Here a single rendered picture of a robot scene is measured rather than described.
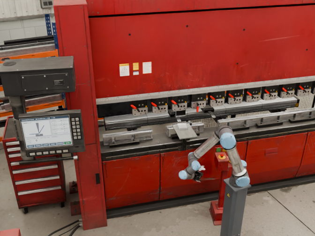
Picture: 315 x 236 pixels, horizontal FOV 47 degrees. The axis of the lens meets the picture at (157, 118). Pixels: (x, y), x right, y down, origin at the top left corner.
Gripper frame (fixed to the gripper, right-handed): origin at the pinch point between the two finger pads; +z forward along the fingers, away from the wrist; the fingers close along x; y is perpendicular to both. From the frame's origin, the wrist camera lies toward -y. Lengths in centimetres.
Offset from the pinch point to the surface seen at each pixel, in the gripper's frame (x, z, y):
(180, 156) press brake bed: -0.5, 24.5, -41.6
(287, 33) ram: 150, 53, 8
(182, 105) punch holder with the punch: 51, 7, -48
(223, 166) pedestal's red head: 7.5, 35.6, 2.8
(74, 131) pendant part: 11, -110, -56
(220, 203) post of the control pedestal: -36, 65, 1
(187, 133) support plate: 27.1, 10.8, -34.7
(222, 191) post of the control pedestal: -21, 58, 1
